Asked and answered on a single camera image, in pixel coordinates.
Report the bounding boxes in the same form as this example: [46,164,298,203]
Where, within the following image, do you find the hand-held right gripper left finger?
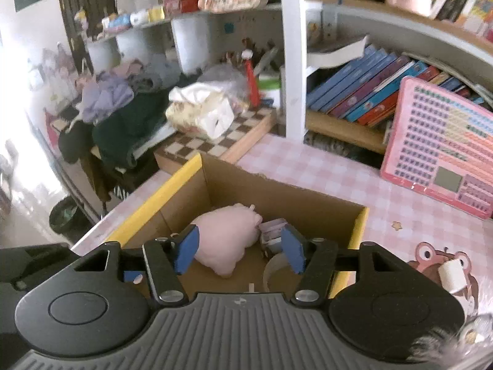
[71,224,201,306]

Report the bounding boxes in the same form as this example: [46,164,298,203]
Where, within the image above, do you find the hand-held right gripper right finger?
[280,224,414,308]

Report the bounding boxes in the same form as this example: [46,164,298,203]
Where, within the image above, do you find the small purple case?
[259,218,287,258]

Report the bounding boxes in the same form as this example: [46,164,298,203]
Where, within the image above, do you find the tape roll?
[263,253,299,293]

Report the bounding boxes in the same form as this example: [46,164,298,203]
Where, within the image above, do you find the pink plush toy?
[189,203,263,277]

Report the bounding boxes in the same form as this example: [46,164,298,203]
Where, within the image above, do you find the yellow cardboard box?
[104,153,369,297]

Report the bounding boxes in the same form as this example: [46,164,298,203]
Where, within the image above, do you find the small white box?
[438,259,470,293]

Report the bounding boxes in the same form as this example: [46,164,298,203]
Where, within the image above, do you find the black bin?
[49,196,93,236]

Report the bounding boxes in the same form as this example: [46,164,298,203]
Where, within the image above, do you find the pink checked tablecloth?
[71,133,493,324]

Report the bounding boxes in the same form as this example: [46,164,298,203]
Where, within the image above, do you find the brown checkered board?
[154,104,278,174]

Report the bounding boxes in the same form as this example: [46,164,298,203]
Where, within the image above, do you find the floral tissue pack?
[165,81,236,140]

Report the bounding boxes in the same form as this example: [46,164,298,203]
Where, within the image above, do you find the pile of clothes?
[58,58,181,170]

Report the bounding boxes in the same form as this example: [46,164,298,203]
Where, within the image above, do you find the green and white jar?
[257,73,282,109]

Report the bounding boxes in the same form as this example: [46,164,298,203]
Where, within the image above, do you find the row of colourful books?
[307,44,486,128]

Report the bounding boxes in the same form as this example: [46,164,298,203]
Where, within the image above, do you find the red bottle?
[242,49,263,109]

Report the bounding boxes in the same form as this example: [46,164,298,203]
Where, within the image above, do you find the pink learning tablet toy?
[379,76,493,220]

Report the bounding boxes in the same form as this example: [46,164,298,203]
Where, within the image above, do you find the clear plastic bag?
[198,64,251,105]

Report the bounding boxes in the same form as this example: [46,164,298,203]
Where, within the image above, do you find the white bookshelf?
[278,0,493,155]

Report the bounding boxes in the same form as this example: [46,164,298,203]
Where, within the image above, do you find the bundle of pens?
[223,38,279,76]

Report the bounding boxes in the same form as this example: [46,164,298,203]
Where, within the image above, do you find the white paperback book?
[307,35,370,71]

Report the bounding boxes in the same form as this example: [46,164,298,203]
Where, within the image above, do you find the curved corner shelf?
[87,3,286,76]

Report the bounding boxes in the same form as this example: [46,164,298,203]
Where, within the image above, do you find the light blue packet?
[103,13,132,32]

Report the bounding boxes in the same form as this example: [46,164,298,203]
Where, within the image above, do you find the red tin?
[164,0,201,15]

